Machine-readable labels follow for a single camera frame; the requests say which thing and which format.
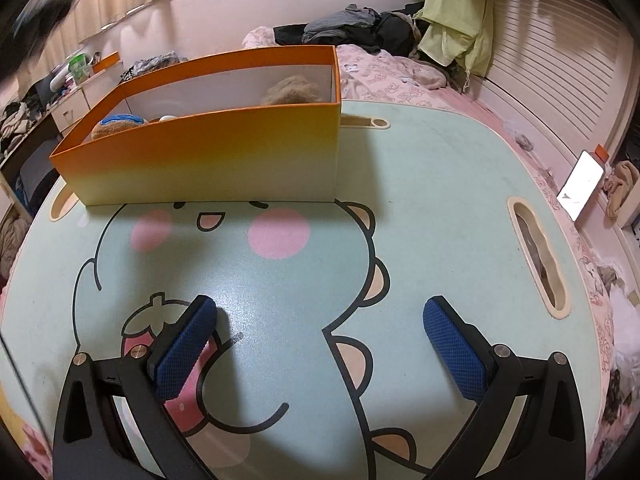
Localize tan fluffy pom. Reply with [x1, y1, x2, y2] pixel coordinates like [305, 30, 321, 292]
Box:
[260, 75, 322, 106]

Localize pink floral quilt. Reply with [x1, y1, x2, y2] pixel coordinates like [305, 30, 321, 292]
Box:
[242, 27, 618, 466]

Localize brown plush doll blue cap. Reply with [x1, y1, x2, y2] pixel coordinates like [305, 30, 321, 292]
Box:
[91, 113, 151, 141]

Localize grey patterned cloth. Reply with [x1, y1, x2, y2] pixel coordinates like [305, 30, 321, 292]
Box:
[120, 52, 186, 83]

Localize white drawer cabinet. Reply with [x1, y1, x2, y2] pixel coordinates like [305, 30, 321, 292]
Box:
[50, 72, 126, 133]

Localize mixed clothes heap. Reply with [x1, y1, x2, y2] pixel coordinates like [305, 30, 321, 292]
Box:
[0, 95, 46, 161]

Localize orange cardboard box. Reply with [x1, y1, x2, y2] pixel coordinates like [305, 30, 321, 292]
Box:
[49, 45, 344, 207]

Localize yellow-green garment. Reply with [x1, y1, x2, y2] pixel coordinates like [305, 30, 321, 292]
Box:
[416, 0, 496, 93]

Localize pile of dark clothes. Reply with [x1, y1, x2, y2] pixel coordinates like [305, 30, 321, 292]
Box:
[272, 2, 431, 58]

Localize beige cloth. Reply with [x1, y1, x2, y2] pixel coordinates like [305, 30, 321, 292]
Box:
[602, 160, 640, 221]

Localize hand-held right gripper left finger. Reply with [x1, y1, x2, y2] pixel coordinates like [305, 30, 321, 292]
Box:
[52, 294, 221, 480]

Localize white smartphone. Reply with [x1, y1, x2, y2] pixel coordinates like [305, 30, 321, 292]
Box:
[556, 150, 606, 222]

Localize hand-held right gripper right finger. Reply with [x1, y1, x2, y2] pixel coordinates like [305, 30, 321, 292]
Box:
[422, 295, 587, 480]

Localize green and white bottle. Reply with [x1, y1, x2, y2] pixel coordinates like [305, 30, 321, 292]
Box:
[67, 52, 93, 86]

